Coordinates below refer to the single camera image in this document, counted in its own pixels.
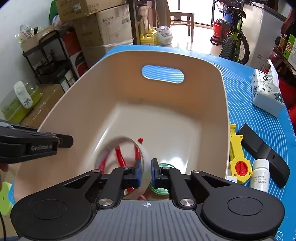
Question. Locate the white patterned tissue box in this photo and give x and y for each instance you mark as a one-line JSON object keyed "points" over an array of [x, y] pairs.
{"points": [[263, 92]]}

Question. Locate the person's left hand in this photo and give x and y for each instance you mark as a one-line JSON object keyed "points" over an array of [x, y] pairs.
{"points": [[3, 167]]}

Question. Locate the black plastic case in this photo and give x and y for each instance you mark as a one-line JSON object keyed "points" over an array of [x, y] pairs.
{"points": [[261, 146]]}

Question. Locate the green and white carton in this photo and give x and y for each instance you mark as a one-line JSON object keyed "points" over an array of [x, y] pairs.
{"points": [[291, 48]]}

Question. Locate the white power adapter brick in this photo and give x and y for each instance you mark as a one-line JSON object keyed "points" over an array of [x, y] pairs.
{"points": [[231, 179]]}

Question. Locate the brown and white cardboard box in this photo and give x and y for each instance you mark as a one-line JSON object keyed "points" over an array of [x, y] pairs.
{"points": [[113, 25]]}

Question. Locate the red bucket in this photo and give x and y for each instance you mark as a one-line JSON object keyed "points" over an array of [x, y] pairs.
{"points": [[218, 32]]}

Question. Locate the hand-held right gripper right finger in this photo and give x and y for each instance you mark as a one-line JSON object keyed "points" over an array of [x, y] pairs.
{"points": [[154, 176]]}

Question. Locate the red and white appliance box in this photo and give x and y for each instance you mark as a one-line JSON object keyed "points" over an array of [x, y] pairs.
{"points": [[76, 58]]}

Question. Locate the low brown cardboard box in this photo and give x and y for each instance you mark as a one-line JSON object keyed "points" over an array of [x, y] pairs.
{"points": [[46, 102]]}

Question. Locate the green tape roll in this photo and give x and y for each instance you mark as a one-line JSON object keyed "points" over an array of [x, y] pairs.
{"points": [[161, 191]]}

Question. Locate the yellow plastic tool red knob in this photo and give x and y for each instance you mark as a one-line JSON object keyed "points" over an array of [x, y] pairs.
{"points": [[235, 143]]}

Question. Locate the plastic wrapped cardboard box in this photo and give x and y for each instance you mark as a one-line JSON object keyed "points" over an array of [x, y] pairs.
{"points": [[104, 54]]}

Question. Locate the beige plastic storage bin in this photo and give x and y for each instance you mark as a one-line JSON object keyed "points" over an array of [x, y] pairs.
{"points": [[161, 115]]}

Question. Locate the green and black bicycle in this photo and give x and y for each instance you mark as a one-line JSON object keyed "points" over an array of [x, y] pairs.
{"points": [[233, 44]]}

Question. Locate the white chest freezer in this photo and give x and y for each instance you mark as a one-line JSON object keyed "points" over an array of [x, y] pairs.
{"points": [[263, 32]]}

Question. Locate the green plastic stool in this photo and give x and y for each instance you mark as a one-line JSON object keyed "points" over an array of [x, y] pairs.
{"points": [[5, 199]]}

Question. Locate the small white bottle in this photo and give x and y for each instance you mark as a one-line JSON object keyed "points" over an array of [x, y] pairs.
{"points": [[260, 176]]}

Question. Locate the clear tape roll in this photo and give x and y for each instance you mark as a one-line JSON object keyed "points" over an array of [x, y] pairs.
{"points": [[145, 162]]}

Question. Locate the green container with clear lid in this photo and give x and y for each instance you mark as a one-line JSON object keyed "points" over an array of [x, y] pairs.
{"points": [[13, 109]]}

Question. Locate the cooking oil bottle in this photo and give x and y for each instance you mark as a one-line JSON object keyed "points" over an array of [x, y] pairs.
{"points": [[281, 45]]}

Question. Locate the yellow plastic jug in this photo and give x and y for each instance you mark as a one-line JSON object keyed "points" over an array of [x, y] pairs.
{"points": [[148, 38]]}

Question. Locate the black shelf rack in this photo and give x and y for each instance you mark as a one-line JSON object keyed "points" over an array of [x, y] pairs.
{"points": [[50, 67]]}

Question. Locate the white plastic bag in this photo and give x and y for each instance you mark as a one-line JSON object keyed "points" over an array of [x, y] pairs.
{"points": [[164, 34]]}

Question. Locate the green bag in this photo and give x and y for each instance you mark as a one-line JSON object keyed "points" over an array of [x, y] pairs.
{"points": [[53, 11]]}

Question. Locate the blue silicone baking mat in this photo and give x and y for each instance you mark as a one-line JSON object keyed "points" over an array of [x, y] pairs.
{"points": [[254, 120]]}

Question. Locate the open brown cardboard box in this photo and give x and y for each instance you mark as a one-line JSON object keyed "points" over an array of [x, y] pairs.
{"points": [[78, 7]]}

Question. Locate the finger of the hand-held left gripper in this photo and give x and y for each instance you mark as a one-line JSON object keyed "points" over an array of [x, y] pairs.
{"points": [[66, 141]]}

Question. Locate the wooden chair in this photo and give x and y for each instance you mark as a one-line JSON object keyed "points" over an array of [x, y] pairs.
{"points": [[182, 17]]}

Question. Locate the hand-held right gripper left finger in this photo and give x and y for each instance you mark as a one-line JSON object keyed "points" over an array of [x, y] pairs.
{"points": [[138, 176]]}

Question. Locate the red gift bags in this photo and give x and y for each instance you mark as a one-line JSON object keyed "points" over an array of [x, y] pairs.
{"points": [[289, 92]]}

